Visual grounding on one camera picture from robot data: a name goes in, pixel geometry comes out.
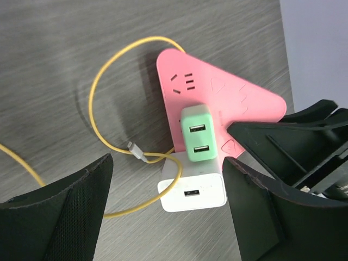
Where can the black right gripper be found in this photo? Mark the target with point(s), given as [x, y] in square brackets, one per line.
[304, 149]

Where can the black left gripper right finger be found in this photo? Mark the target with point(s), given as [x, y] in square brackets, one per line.
[274, 221]

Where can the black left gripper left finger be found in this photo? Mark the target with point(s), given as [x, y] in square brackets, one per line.
[60, 221]

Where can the white charger plug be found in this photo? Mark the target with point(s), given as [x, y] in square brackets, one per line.
[201, 186]

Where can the green charger plug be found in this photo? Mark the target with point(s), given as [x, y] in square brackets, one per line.
[198, 133]

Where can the pink triangular power strip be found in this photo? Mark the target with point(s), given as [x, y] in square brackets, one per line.
[187, 81]

